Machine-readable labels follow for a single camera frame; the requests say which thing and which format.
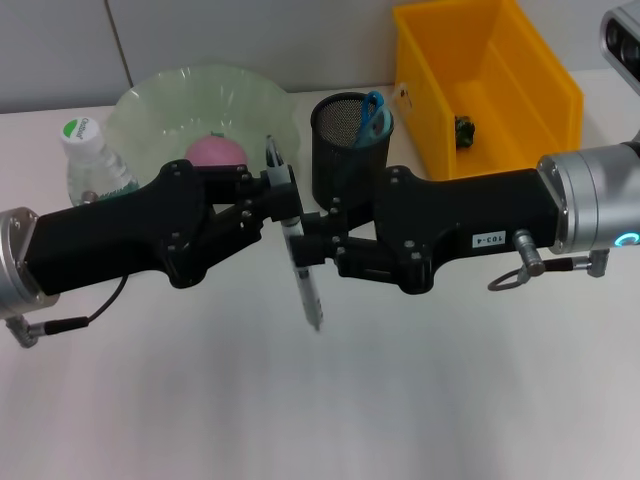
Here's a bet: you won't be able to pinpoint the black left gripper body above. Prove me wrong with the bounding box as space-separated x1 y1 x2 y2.
23 160 217 297

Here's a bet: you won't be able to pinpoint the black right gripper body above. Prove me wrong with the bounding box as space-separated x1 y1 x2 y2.
372 165 560 296

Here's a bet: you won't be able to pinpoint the silver grey pen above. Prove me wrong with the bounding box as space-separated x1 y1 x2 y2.
263 134 327 332

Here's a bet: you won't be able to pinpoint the clear water bottle green label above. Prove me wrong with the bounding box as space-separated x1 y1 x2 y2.
60 117 142 207

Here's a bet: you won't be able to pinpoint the pink peach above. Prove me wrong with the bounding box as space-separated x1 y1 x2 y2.
185 133 250 167

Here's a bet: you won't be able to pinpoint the green plastic wrapper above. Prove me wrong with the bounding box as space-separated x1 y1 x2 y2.
453 114 477 151

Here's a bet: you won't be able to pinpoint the blue scissors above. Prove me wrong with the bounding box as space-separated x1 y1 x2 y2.
333 90 395 189

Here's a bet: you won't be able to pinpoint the black mesh pen cup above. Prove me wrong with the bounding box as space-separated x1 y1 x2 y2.
310 92 396 212

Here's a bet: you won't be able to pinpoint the pale green glass fruit plate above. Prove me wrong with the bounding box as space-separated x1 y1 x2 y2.
107 63 302 187

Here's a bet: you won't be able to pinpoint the yellow plastic storage bin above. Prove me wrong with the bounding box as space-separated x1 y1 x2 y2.
391 0 586 182

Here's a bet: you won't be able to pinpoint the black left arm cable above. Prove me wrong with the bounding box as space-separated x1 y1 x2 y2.
4 273 130 349

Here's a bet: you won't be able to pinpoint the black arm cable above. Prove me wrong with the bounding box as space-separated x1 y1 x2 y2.
4 273 130 349
487 228 612 295

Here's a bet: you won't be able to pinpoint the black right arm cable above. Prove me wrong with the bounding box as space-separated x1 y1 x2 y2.
487 228 612 295

